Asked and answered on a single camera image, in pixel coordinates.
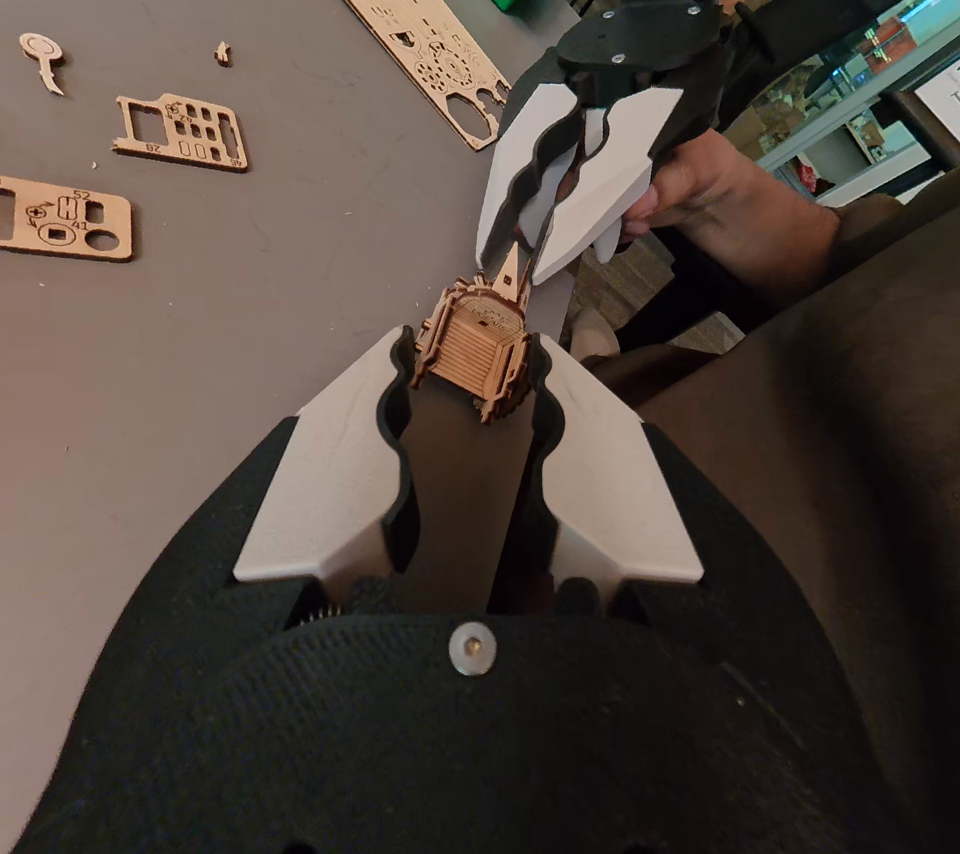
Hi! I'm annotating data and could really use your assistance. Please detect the slotted small wooden panel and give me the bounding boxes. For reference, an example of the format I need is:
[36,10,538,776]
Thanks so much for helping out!
[112,92,250,174]

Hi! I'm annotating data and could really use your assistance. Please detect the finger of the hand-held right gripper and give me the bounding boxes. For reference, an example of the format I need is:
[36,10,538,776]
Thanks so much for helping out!
[474,81,582,272]
[528,87,687,287]

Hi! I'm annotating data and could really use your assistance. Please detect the wooden parts sheet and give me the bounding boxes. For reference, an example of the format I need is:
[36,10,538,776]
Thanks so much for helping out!
[258,0,513,152]

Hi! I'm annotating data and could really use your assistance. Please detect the pointed wooden part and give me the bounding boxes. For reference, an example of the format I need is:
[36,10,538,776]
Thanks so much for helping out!
[491,246,530,304]

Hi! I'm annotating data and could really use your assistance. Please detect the hook-shaped wooden piece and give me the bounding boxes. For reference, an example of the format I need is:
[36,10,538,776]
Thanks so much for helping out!
[18,32,67,96]

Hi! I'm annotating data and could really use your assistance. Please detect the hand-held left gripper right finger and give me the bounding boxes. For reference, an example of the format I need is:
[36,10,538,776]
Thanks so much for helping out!
[532,333,706,609]

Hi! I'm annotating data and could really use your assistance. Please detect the person's right forearm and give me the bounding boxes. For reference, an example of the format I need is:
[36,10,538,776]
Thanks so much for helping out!
[742,182,845,270]

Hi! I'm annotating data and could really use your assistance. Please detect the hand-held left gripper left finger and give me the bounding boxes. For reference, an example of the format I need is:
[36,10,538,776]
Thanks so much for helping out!
[232,325,419,585]

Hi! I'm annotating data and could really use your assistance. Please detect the wooden sidecar model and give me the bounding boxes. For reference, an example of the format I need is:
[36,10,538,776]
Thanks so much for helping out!
[408,276,535,425]

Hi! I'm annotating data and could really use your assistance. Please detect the person's right hand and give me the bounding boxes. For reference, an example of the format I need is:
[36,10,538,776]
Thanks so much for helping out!
[619,143,760,242]

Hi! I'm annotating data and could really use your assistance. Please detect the small wooden panel round holes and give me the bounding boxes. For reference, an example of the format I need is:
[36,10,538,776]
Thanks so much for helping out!
[0,175,136,263]

